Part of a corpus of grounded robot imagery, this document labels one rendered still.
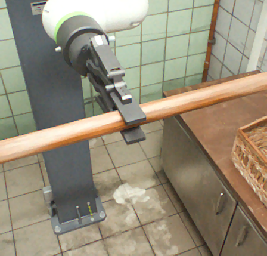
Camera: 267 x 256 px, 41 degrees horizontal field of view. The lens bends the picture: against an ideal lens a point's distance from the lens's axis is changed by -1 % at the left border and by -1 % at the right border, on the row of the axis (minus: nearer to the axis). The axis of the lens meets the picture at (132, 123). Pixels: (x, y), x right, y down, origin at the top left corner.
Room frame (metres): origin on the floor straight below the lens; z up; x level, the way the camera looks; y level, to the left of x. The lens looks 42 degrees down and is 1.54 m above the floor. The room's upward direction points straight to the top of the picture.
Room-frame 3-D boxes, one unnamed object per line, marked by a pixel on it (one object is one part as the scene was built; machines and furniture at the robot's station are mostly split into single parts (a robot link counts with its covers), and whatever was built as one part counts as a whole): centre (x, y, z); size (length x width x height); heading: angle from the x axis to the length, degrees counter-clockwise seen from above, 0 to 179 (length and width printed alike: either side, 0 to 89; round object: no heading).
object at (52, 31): (0.71, 0.13, 1.20); 0.14 x 0.13 x 0.11; 22
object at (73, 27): (0.61, 0.09, 1.20); 0.12 x 0.06 x 0.09; 112
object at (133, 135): (0.40, 0.01, 1.18); 0.07 x 0.03 x 0.01; 22
